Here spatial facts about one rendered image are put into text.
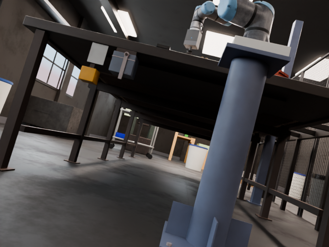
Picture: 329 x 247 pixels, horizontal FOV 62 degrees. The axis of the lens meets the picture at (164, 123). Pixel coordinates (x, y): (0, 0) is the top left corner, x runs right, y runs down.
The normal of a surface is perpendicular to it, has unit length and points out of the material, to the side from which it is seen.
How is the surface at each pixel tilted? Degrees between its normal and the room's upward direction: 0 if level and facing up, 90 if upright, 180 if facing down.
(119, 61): 90
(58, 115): 90
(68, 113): 90
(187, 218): 90
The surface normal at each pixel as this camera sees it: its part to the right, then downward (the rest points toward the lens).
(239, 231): -0.06, -0.11
